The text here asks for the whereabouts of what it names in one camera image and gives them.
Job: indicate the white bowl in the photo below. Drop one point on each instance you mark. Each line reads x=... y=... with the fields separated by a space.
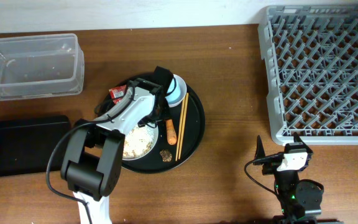
x=183 y=88

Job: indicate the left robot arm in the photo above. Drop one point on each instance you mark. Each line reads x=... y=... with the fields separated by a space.
x=93 y=156

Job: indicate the clear plastic bin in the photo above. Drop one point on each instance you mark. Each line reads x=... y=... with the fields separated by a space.
x=41 y=66

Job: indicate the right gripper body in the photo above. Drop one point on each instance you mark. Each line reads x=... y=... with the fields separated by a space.
x=271 y=167

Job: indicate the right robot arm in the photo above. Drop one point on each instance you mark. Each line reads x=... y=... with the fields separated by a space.
x=300 y=200

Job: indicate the pile of rice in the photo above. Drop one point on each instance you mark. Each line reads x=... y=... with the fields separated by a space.
x=138 y=141

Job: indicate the orange carrot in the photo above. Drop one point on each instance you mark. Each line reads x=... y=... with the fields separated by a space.
x=171 y=133

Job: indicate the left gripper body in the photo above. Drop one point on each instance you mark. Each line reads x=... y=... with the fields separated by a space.
x=161 y=114

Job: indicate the grey dishwasher rack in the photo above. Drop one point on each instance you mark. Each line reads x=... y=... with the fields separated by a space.
x=311 y=58

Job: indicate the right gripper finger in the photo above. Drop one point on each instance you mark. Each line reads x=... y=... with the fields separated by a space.
x=259 y=153
x=297 y=138

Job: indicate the light blue cup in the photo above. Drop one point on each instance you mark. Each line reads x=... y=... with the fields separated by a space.
x=173 y=92

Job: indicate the red snack wrapper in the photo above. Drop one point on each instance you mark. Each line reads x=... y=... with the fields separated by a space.
x=117 y=93

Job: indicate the white plate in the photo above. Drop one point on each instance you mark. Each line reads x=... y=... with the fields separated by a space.
x=140 y=143

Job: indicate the wooden chopstick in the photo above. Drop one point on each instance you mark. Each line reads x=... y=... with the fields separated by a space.
x=177 y=157
x=183 y=125

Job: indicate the brown food scrap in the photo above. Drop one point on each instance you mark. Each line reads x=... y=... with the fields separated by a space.
x=166 y=155

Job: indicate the black rectangular tray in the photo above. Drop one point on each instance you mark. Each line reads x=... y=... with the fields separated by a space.
x=26 y=144

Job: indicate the round black tray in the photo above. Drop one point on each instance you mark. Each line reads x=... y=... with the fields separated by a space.
x=152 y=163

